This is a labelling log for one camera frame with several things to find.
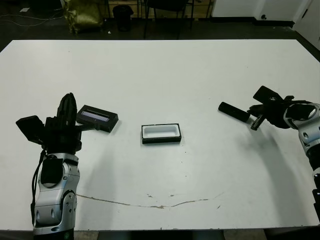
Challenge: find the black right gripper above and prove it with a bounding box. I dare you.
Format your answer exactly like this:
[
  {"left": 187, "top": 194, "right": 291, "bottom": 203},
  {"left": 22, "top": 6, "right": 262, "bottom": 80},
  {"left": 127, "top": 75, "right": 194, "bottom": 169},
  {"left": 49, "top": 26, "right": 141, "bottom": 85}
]
[{"left": 247, "top": 95, "right": 295, "bottom": 131}]

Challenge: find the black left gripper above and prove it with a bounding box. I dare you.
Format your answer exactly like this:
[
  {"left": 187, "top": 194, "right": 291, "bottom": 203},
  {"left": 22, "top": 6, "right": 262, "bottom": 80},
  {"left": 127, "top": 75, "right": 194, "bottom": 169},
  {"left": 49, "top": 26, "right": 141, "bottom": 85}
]
[{"left": 42, "top": 93, "right": 101, "bottom": 154}]

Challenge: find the slim black camera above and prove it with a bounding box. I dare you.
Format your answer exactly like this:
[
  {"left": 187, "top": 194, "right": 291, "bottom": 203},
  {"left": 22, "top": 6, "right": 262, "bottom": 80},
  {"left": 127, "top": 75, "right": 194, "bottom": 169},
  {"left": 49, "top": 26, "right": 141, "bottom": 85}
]
[{"left": 218, "top": 101, "right": 251, "bottom": 123}]

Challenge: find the black printed box lid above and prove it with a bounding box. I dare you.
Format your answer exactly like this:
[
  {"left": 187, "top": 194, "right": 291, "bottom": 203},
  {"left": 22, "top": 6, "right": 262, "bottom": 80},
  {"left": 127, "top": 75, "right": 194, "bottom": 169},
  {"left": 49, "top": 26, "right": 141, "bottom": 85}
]
[{"left": 75, "top": 104, "right": 119, "bottom": 134}]

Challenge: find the black box white insert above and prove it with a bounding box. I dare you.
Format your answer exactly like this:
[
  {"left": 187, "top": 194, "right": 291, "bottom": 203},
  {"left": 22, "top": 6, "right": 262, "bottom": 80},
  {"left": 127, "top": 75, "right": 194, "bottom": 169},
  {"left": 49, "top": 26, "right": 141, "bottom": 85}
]
[{"left": 141, "top": 122, "right": 182, "bottom": 145}]

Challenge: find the yellow green plastic bag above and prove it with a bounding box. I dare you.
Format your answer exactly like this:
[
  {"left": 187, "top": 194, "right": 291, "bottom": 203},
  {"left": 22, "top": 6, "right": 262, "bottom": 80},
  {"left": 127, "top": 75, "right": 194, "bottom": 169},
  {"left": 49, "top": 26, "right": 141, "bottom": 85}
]
[{"left": 62, "top": 0, "right": 105, "bottom": 35}]

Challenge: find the white door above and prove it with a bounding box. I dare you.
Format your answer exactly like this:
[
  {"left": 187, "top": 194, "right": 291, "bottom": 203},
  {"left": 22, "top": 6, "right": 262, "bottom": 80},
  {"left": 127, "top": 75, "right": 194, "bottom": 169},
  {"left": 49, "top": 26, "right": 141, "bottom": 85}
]
[{"left": 291, "top": 0, "right": 320, "bottom": 51}]

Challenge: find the black waste bin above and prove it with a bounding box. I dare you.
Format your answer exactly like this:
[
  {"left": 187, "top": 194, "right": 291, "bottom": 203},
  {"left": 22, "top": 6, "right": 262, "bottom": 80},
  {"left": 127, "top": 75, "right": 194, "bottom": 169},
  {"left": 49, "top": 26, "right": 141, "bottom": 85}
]
[{"left": 112, "top": 5, "right": 134, "bottom": 33}]

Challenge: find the black mesh chair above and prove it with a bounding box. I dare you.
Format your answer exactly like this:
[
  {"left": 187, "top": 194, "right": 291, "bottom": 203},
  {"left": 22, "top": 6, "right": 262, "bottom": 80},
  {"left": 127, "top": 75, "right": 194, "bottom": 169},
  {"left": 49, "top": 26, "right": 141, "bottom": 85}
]
[{"left": 143, "top": 0, "right": 195, "bottom": 40}]

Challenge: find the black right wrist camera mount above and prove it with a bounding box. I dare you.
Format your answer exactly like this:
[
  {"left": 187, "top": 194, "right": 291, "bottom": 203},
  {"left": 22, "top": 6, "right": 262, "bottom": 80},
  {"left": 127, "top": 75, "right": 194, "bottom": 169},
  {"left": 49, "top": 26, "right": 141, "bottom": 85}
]
[{"left": 252, "top": 85, "right": 284, "bottom": 105}]

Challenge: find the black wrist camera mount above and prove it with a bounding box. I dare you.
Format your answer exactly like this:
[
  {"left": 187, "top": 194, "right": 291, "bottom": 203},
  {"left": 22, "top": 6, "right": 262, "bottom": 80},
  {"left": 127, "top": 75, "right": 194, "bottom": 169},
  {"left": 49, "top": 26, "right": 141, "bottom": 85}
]
[
  {"left": 252, "top": 85, "right": 284, "bottom": 105},
  {"left": 15, "top": 115, "right": 47, "bottom": 146}
]

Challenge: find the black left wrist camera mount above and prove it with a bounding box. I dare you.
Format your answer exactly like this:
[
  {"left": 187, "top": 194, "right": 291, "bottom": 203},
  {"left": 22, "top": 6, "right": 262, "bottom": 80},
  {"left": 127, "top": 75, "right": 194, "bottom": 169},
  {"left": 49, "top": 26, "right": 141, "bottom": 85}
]
[{"left": 15, "top": 115, "right": 47, "bottom": 146}]

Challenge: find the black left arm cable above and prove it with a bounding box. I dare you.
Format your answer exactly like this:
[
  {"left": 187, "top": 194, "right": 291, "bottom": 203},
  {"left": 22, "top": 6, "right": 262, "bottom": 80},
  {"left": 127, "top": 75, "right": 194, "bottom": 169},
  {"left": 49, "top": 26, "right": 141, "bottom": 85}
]
[{"left": 30, "top": 149, "right": 47, "bottom": 224}]

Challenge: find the thin light floor cable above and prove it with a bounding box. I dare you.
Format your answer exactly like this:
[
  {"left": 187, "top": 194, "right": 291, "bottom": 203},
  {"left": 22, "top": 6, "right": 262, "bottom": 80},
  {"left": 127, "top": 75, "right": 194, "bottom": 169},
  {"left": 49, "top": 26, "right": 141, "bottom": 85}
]
[{"left": 0, "top": 9, "right": 69, "bottom": 28}]

